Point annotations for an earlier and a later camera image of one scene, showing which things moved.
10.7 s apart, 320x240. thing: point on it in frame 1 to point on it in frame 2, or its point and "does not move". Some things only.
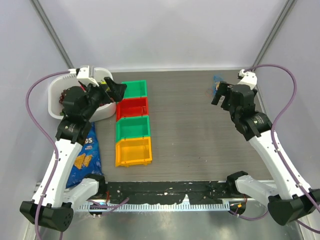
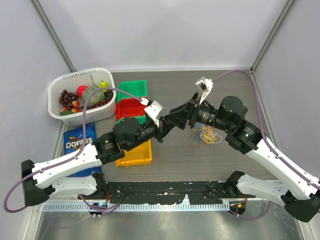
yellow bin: x=133 y=152 does not move
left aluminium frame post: x=49 y=26 does not move
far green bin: x=135 y=89 does not move
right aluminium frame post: x=290 y=4 does not move
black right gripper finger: x=221 y=91 to x=181 y=117
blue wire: x=216 y=78 to x=198 y=128
